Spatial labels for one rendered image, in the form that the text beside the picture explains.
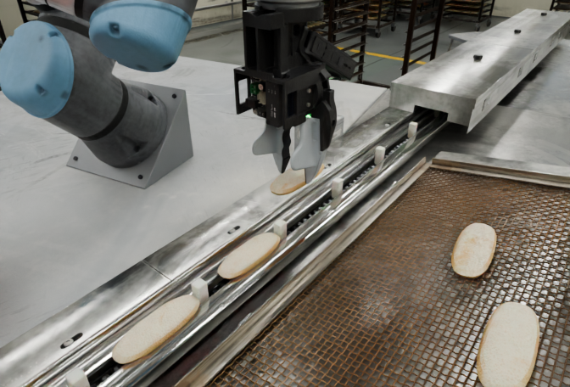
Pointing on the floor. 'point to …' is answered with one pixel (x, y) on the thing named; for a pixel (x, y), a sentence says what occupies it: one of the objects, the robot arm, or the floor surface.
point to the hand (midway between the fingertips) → (298, 166)
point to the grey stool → (461, 37)
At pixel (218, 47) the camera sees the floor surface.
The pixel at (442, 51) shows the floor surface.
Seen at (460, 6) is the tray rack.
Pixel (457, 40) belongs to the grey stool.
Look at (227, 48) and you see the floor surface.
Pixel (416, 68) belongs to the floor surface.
